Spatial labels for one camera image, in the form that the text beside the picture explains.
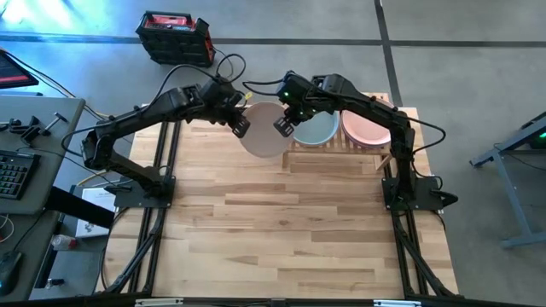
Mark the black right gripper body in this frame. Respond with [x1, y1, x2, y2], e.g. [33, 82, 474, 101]
[276, 71, 326, 124]

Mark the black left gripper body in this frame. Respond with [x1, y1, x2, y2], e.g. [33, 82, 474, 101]
[198, 78, 249, 127]

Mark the beige plate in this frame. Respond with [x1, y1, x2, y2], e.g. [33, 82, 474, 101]
[238, 101, 296, 159]

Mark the pale blue plate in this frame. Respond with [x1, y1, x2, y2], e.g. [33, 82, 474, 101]
[293, 108, 341, 148]

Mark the light peach plate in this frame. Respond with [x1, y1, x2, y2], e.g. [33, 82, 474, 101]
[340, 98, 396, 149]

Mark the wooden slatted shelf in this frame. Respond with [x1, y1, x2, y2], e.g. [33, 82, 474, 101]
[281, 92, 398, 172]

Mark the black red tool case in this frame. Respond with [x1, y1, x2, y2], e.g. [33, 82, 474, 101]
[135, 10, 216, 68]

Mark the white booklet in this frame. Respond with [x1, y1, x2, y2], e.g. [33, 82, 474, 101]
[75, 186, 116, 239]

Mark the grey desk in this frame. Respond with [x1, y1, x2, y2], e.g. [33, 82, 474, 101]
[0, 96, 86, 302]

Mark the black clamp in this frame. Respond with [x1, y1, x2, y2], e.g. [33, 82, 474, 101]
[8, 115, 43, 144]

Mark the clear plastic bottle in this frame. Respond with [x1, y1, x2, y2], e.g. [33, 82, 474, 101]
[50, 234, 78, 252]

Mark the black keyboard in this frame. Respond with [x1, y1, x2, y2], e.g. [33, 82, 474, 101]
[0, 148, 42, 200]

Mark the grey table stand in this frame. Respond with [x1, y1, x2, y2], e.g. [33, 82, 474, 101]
[468, 111, 546, 249]

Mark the black computer mouse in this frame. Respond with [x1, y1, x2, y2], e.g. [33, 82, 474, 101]
[0, 250, 22, 295]

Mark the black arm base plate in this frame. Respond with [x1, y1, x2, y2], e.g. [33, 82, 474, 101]
[381, 175, 444, 212]
[113, 177, 177, 210]

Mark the black aluminium table frame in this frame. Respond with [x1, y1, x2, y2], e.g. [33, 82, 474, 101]
[96, 119, 462, 307]

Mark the silver frame bracket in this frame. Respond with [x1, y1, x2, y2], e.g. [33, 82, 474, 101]
[135, 298, 185, 307]
[373, 299, 422, 307]

